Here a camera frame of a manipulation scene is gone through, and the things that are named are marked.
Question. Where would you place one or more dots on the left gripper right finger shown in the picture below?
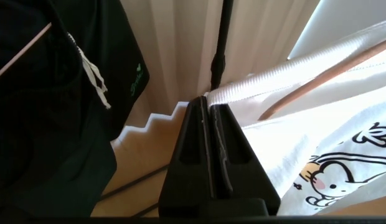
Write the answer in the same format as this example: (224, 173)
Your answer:
(242, 183)

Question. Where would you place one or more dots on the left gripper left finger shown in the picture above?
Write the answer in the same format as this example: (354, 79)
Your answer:
(186, 183)

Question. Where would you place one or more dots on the white printed t-shirt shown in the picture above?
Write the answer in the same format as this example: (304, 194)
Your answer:
(289, 140)

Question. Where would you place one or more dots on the pink clothes hanger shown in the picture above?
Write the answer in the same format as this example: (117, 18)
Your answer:
(23, 51)
(320, 82)

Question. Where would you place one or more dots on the black shorts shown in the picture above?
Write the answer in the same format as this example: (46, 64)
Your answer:
(40, 140)

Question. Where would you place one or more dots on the beige curtain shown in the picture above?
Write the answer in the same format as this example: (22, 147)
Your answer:
(180, 46)

